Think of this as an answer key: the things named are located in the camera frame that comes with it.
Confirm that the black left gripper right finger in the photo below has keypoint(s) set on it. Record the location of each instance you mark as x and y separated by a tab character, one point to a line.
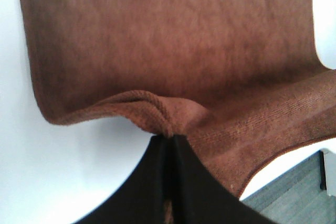
199	197

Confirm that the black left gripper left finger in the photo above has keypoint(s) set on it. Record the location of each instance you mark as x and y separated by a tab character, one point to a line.
140	199

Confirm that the brown towel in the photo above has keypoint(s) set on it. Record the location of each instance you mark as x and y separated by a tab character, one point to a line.
239	78

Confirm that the white table leg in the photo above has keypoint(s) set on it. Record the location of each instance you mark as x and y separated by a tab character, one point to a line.
327	171

